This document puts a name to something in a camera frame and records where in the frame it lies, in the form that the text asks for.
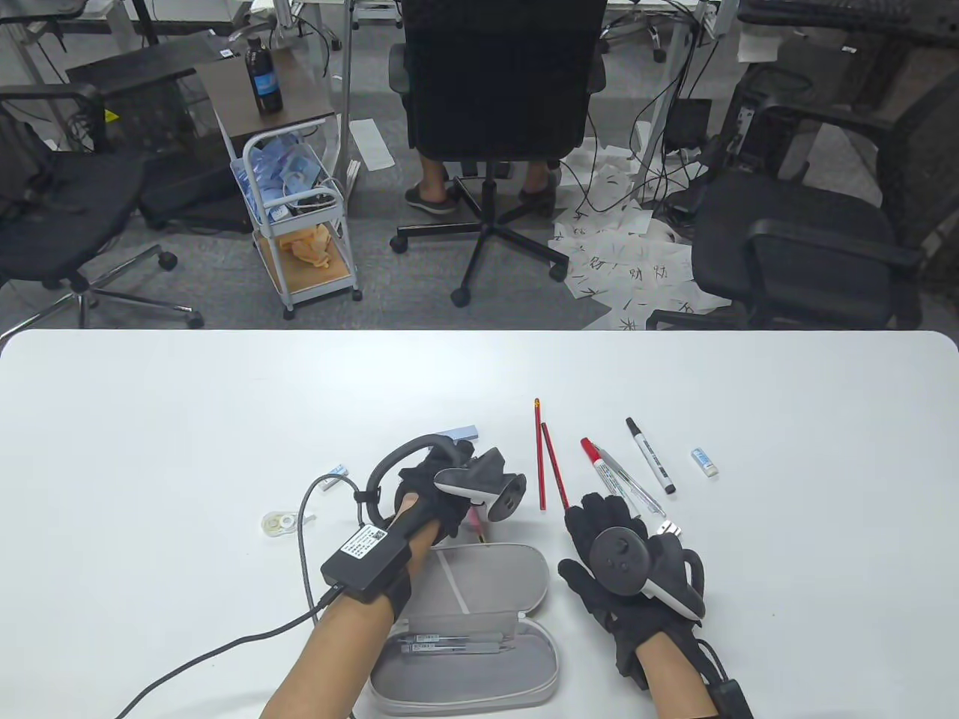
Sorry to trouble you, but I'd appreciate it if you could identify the person's right forearm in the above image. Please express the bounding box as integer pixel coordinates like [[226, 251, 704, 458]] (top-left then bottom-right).
[[635, 637, 716, 719]]

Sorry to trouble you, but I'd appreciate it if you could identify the black stand pole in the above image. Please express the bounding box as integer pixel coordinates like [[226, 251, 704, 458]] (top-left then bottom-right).
[[129, 0, 160, 46]]

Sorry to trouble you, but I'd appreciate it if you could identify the orange cloth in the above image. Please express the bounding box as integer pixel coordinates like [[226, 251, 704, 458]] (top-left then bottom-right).
[[279, 225, 336, 269]]

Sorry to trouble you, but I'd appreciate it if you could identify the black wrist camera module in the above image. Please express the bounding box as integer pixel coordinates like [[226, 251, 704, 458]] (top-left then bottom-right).
[[708, 674, 756, 719], [321, 524, 413, 622]]

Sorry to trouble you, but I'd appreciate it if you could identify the clear slim ballpoint pen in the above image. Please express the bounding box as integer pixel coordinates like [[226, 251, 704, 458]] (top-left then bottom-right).
[[596, 447, 667, 518]]

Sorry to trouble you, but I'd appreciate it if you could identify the person's left hand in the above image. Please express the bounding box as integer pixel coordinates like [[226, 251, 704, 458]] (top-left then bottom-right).
[[396, 440, 504, 541]]

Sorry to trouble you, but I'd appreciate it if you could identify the black thin cable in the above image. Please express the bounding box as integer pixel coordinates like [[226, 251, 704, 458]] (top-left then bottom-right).
[[693, 637, 731, 686]]

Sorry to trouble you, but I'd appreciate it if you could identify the grey braided cable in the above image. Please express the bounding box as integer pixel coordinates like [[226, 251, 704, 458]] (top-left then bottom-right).
[[112, 476, 368, 719]]

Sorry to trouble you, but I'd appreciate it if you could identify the white paper strip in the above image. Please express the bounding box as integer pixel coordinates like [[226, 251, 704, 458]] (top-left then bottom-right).
[[349, 118, 395, 171]]

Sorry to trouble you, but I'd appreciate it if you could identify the black chrome-base office chair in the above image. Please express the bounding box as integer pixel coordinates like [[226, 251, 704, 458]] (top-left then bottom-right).
[[0, 82, 205, 330]]

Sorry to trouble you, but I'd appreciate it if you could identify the pile of white papers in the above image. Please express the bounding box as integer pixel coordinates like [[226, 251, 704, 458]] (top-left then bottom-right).
[[547, 139, 731, 330]]

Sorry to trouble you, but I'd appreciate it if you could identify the red pencil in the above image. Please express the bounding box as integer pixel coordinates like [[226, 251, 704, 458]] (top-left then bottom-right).
[[540, 422, 574, 510], [534, 398, 547, 512]]

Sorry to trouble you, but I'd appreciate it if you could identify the tangle of black cables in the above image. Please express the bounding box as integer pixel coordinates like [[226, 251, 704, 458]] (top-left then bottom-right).
[[558, 0, 720, 218]]

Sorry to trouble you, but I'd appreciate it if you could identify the grey mechanical pencil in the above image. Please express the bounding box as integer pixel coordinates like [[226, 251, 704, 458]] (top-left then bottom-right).
[[405, 633, 518, 647]]

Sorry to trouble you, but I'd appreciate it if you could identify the white rolling cart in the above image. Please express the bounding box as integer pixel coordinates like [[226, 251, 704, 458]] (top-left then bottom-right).
[[230, 120, 363, 321]]

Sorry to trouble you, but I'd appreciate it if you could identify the black desk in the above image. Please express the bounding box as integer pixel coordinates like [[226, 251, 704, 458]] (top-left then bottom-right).
[[66, 31, 252, 233]]

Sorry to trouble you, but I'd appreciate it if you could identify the clear barrel pen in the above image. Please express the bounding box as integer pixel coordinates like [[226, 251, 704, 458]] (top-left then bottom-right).
[[401, 643, 518, 658]]

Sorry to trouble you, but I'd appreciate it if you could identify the brown side table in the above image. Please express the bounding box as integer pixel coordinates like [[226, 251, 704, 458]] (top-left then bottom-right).
[[196, 46, 338, 158]]

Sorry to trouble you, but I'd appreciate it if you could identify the dark bottle blue label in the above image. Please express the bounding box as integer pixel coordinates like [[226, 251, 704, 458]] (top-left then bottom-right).
[[244, 37, 285, 117]]

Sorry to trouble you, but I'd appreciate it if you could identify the heap of blue packets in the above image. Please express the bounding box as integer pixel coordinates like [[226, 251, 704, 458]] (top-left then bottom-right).
[[234, 136, 334, 218]]

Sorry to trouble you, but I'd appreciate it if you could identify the black high-back office chair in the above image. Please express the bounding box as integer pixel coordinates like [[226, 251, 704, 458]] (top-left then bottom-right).
[[389, 0, 609, 308]]

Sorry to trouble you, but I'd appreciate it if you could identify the black mesh office chair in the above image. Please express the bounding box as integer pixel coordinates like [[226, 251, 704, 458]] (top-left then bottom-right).
[[646, 64, 959, 330]]

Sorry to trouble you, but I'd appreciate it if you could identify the black capped white marker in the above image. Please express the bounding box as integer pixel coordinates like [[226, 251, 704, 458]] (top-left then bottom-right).
[[626, 417, 677, 495]]

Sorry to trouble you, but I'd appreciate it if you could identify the clear correction tape dispenser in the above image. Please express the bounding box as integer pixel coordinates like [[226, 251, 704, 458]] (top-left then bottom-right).
[[261, 509, 317, 539]]

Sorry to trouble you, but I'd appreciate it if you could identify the grey black hand controller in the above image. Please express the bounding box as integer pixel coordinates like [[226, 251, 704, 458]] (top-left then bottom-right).
[[366, 434, 527, 525], [590, 527, 707, 620]]

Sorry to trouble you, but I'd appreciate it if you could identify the person's left forearm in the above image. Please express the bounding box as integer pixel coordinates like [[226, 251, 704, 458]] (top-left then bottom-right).
[[261, 517, 443, 719]]

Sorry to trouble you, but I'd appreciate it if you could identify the white printed zippered pencil case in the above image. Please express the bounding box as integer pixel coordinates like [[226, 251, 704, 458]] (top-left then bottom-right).
[[369, 543, 560, 716]]

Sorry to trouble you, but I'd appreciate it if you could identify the person's right hand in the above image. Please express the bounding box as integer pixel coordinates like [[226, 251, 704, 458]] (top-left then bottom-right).
[[558, 492, 707, 679]]

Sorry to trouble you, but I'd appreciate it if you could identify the white desk leg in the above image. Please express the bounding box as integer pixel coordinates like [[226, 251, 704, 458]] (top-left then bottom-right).
[[341, 0, 362, 197]]

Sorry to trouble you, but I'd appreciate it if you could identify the black box on floor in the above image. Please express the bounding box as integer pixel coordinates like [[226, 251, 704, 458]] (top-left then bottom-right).
[[665, 99, 713, 148]]

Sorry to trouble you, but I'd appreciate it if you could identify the red capped white marker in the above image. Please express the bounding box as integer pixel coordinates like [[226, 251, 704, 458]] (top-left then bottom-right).
[[580, 437, 624, 501]]

